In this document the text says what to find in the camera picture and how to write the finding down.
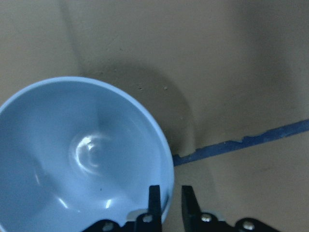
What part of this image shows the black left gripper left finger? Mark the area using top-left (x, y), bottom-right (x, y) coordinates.
top-left (134, 185), bottom-right (162, 232)

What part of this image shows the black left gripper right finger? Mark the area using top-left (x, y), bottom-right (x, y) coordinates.
top-left (182, 186), bottom-right (218, 232)

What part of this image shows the blue bowl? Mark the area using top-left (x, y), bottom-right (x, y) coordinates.
top-left (0, 77), bottom-right (174, 232)

